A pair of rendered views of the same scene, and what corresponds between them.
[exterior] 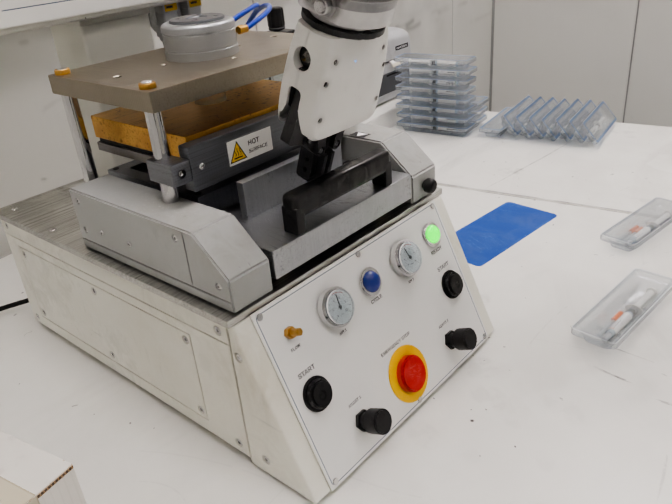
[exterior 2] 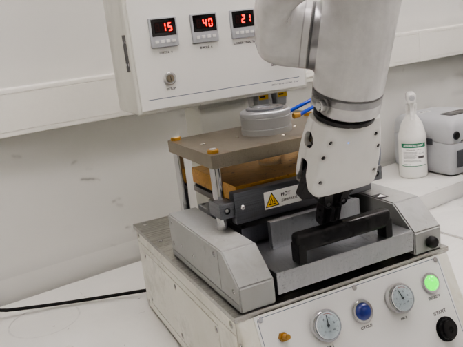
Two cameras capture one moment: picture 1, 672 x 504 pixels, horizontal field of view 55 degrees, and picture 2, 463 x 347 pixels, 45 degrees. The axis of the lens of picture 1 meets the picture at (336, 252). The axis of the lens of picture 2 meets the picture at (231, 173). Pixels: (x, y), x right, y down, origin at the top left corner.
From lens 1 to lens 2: 0.19 m
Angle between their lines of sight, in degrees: 26
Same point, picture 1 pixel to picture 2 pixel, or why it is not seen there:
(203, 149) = (245, 195)
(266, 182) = (290, 224)
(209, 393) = not seen: outside the picture
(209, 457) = not seen: outside the picture
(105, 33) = (214, 113)
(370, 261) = (365, 295)
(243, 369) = not seen: outside the picture
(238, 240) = (253, 261)
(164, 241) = (209, 255)
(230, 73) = (273, 145)
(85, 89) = (183, 151)
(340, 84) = (336, 158)
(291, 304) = (288, 315)
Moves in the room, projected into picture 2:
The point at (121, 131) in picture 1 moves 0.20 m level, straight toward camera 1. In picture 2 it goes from (205, 179) to (184, 221)
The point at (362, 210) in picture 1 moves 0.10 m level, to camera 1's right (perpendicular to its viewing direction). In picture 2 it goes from (362, 253) to (441, 257)
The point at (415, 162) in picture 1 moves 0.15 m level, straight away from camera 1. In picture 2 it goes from (421, 222) to (441, 191)
